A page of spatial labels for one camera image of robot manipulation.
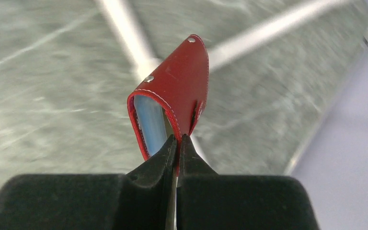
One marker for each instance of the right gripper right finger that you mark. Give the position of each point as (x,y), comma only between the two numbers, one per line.
(207,200)

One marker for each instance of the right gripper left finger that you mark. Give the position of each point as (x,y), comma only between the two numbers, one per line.
(142,199)

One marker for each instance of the red card holder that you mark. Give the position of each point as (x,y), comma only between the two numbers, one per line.
(180,86)

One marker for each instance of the white pvc pipe frame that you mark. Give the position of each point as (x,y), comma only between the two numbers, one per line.
(275,65)

